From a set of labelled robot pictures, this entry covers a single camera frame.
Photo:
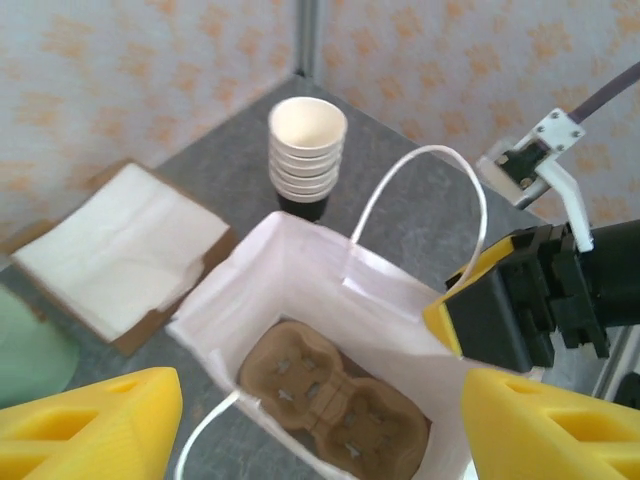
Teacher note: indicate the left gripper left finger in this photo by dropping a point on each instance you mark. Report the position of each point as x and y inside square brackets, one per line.
[90, 435]

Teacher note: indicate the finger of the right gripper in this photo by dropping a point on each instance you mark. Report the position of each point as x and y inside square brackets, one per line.
[495, 315]

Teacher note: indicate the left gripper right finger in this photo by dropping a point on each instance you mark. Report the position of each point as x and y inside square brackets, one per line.
[550, 435]

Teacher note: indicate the brown pulp cup carrier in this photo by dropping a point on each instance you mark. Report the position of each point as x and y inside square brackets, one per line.
[330, 395]

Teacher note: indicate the green straw holder cup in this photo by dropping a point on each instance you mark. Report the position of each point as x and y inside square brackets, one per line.
[35, 350]

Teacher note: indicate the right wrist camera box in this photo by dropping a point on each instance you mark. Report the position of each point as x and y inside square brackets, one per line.
[555, 130]

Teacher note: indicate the aluminium side rail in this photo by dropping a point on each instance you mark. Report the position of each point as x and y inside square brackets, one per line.
[612, 360]

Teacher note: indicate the red and white paper bag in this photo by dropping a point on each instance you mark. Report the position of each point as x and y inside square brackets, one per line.
[300, 270]

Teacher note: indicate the aluminium frame post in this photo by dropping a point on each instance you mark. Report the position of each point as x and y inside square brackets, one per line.
[306, 35]

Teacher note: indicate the stack of paper cups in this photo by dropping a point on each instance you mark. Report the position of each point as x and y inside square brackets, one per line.
[307, 165]

